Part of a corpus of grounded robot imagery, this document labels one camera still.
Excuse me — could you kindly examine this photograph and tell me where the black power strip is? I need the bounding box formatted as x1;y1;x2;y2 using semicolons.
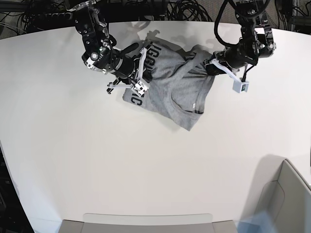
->
35;12;73;22

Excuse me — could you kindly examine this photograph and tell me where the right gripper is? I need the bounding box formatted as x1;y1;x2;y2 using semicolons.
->
110;50;153;82

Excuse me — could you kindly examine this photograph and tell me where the black cable bundle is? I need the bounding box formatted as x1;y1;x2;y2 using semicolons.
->
160;0;212;23

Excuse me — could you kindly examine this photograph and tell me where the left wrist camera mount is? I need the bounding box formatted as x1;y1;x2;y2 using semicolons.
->
204;58;249;93

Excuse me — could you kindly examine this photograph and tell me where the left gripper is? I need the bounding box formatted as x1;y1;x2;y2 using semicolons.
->
203;47;258;76

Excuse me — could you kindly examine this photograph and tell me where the white storage bin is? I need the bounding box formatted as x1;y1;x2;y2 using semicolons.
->
255;160;311;233

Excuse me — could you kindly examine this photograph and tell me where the grey T-shirt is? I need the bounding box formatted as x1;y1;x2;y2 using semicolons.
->
122;40;215;131

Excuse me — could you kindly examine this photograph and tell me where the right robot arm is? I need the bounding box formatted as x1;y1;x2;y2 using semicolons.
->
65;0;150;84

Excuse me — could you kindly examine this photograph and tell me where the blue translucent object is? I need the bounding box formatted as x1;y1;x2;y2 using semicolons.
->
236;211;275;233

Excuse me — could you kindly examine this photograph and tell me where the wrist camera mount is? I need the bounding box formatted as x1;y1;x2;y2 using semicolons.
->
106;48;150;97
204;58;249;93

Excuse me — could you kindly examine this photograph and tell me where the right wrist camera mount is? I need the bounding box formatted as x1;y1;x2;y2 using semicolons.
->
106;48;150;97

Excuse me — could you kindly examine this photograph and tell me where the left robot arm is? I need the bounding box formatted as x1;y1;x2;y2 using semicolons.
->
205;0;276;76

